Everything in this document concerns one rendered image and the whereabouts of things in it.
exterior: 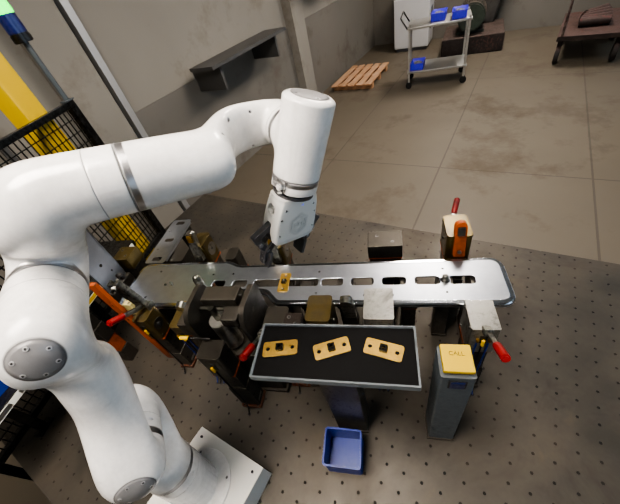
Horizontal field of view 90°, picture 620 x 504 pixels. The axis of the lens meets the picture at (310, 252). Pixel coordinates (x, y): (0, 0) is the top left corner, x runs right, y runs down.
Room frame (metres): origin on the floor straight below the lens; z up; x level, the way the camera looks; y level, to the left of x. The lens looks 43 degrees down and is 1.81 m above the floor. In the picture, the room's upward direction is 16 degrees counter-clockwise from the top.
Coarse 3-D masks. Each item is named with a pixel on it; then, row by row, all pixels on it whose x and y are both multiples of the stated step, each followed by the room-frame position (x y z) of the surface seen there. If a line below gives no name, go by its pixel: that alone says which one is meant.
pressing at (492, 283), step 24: (168, 264) 1.03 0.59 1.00; (192, 264) 0.98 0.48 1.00; (216, 264) 0.94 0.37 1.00; (288, 264) 0.83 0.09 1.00; (312, 264) 0.79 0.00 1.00; (336, 264) 0.76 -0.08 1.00; (360, 264) 0.72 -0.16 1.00; (384, 264) 0.69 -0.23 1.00; (408, 264) 0.66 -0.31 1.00; (432, 264) 0.63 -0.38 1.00; (456, 264) 0.60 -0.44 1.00; (480, 264) 0.58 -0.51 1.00; (144, 288) 0.92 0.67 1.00; (168, 288) 0.88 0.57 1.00; (192, 288) 0.84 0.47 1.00; (264, 288) 0.74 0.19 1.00; (288, 288) 0.71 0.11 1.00; (312, 288) 0.68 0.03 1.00; (336, 288) 0.65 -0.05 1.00; (360, 288) 0.62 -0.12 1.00; (408, 288) 0.57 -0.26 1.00; (432, 288) 0.54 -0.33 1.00; (456, 288) 0.52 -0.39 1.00; (480, 288) 0.49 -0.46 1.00; (504, 288) 0.47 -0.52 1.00
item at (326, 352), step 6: (324, 342) 0.37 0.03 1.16; (330, 342) 0.37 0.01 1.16; (336, 342) 0.37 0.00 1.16; (342, 342) 0.36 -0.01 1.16; (348, 342) 0.36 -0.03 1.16; (318, 348) 0.36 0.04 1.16; (324, 348) 0.36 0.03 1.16; (330, 348) 0.35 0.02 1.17; (336, 348) 0.35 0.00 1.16; (342, 348) 0.35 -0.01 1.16; (348, 348) 0.34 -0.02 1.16; (318, 354) 0.35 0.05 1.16; (324, 354) 0.35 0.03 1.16; (330, 354) 0.34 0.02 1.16; (336, 354) 0.34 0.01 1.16
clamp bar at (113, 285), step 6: (120, 276) 0.77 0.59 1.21; (114, 282) 0.76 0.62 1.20; (120, 282) 0.75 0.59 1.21; (114, 288) 0.73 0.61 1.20; (120, 288) 0.73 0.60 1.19; (126, 288) 0.75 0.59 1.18; (120, 294) 0.75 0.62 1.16; (126, 294) 0.74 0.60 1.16; (132, 294) 0.75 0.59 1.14; (138, 294) 0.76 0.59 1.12; (132, 300) 0.75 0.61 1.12; (138, 300) 0.75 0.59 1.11; (144, 300) 0.76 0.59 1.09; (144, 306) 0.75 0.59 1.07
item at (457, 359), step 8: (440, 344) 0.29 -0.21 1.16; (448, 344) 0.29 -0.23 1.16; (440, 352) 0.28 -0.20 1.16; (448, 352) 0.27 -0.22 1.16; (456, 352) 0.27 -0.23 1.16; (464, 352) 0.26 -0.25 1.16; (448, 360) 0.26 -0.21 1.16; (456, 360) 0.25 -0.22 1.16; (464, 360) 0.25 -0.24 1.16; (472, 360) 0.24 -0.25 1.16; (448, 368) 0.24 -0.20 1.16; (456, 368) 0.24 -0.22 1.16; (464, 368) 0.23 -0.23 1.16; (472, 368) 0.23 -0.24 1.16
